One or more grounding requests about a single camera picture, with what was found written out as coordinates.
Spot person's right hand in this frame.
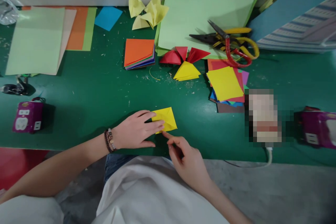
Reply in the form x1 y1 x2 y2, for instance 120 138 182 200
162 131 211 187

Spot person's left hand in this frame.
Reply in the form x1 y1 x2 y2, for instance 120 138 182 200
113 110 166 151

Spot yellow paper square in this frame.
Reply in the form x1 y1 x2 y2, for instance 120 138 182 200
150 107 178 135
206 66 245 102

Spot person's legs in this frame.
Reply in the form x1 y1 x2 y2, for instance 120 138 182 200
104 153 173 184

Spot person's body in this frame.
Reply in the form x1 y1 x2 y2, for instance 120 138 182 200
0 154 231 224

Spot brown paper sheet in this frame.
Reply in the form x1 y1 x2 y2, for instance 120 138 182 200
216 101 246 114

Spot stack of coloured paper squares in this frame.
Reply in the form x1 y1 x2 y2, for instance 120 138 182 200
124 38 156 71

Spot yellow folded paper triangles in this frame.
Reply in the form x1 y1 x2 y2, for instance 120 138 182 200
173 61 202 82

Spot red folded paper triangle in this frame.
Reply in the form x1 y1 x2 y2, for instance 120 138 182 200
175 46 189 62
159 50 182 65
187 47 211 64

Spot yellow flat paper square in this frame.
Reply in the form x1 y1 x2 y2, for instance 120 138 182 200
206 66 245 102

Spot loose pile of coloured papers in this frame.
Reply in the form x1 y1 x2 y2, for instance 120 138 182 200
205 58 250 109

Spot purple power socket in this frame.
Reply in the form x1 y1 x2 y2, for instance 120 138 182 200
299 106 336 150
12 97 46 134

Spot pale yellow origami piece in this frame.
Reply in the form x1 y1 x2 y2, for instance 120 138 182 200
131 13 151 31
143 0 170 30
128 0 146 19

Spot orange paper sheet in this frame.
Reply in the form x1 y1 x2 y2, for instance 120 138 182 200
22 5 89 51

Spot blue paper square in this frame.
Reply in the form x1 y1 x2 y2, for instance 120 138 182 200
94 6 124 32

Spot cream paper sheet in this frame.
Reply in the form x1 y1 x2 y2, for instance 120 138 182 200
54 8 77 75

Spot red stool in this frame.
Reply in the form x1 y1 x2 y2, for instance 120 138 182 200
0 147 50 191

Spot black metal tool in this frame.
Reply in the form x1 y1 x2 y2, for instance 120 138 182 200
1 75 30 96

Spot large light green paper stack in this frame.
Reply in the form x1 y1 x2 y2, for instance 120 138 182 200
154 0 258 60

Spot light green paper sheet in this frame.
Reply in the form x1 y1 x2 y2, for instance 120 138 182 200
5 7 65 76

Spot clear plastic bag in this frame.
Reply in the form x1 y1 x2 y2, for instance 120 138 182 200
0 0 21 26

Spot blue cardboard box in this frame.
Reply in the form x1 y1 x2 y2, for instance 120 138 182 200
247 0 336 37

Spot yellow wire piece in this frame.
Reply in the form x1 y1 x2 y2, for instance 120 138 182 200
148 66 161 81

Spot white cable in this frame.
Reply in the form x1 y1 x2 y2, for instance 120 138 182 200
223 143 274 169

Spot red handled pliers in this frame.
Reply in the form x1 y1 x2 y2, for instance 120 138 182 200
208 20 253 69

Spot yellow handled pliers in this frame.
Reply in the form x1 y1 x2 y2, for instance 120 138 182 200
189 33 260 61

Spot yellow straight tool handle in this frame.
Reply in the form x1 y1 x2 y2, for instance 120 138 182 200
227 27 252 35

